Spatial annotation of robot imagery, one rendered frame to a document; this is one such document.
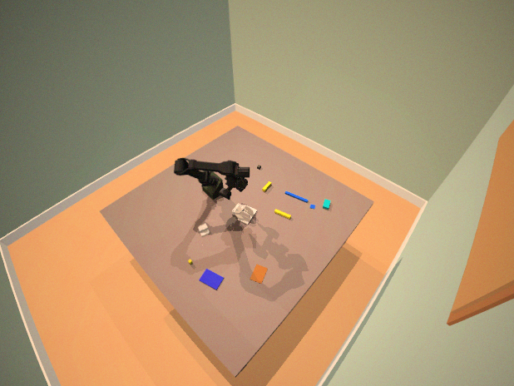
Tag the blue flat bar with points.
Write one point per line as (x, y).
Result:
(211, 278)

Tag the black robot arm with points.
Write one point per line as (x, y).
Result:
(200, 170)

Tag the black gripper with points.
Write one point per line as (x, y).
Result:
(226, 193)

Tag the orange flat plate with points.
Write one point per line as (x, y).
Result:
(258, 274)

